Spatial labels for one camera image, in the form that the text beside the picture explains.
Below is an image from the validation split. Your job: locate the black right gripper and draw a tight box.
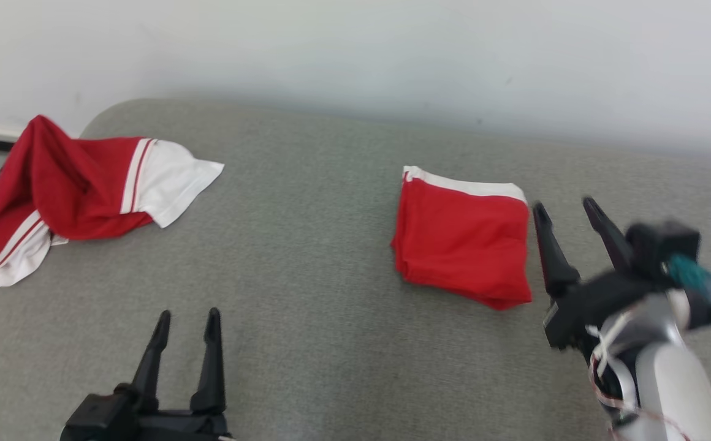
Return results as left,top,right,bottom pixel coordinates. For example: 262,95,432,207
531,195,641,357

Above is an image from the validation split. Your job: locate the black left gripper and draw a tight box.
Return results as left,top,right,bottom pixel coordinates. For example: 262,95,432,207
59,307,235,441

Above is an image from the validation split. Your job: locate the red shirt with white sleeves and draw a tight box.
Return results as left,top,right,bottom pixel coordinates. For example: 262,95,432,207
0,114,226,289

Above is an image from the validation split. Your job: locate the folded red garment white band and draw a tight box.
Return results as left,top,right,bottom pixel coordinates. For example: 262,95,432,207
390,165,534,312

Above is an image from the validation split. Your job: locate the grey fabric sofa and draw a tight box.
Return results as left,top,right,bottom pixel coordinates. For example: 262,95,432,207
0,98,711,441

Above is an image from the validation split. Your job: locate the white red wire bundle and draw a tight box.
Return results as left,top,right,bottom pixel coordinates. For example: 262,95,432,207
584,305,645,423

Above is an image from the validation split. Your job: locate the teal right camera connector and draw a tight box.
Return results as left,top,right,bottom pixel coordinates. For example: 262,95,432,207
667,254,711,297

